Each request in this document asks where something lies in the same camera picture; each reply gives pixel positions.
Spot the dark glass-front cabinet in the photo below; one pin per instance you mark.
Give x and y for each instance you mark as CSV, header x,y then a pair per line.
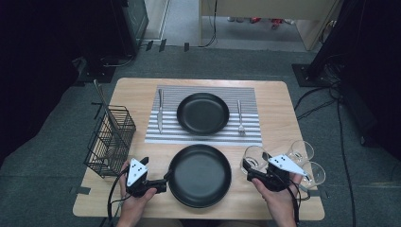
x,y
138,19

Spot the black tape strip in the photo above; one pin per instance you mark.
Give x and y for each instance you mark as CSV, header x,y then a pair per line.
x,y
149,45
186,47
162,45

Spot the black plate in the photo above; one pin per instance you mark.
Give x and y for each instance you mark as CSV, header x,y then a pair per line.
x,y
203,115
200,176
195,206

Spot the small red object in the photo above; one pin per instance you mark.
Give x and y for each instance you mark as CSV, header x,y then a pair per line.
x,y
255,20
276,22

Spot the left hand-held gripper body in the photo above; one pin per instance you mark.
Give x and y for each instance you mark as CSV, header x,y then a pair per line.
x,y
135,173

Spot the person's left hand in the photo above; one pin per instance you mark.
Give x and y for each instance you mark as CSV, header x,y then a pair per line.
x,y
132,209

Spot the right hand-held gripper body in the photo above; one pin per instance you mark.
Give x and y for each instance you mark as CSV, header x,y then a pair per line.
x,y
279,181

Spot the small white object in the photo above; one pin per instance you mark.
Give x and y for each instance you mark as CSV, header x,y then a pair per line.
x,y
235,19

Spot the black curtain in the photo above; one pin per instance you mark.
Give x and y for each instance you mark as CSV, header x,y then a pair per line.
x,y
378,78
38,63

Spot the dark stand base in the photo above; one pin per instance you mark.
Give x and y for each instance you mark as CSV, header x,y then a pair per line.
x,y
94,74

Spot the table knife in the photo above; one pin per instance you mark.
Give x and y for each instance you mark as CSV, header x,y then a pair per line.
x,y
160,116

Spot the fork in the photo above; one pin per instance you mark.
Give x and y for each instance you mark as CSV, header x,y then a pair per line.
x,y
240,116

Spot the light wooden desk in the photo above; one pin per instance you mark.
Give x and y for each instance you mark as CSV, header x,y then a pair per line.
x,y
268,8

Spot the black tape patch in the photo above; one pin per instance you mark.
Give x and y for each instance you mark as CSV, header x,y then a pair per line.
x,y
83,190
314,193

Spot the striped placemat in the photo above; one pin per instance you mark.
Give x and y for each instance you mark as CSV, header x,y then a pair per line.
x,y
189,138

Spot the black metal stand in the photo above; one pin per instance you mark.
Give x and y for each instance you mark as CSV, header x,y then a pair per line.
x,y
310,75

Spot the person's right hand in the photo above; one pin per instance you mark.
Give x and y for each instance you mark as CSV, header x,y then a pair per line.
x,y
282,205

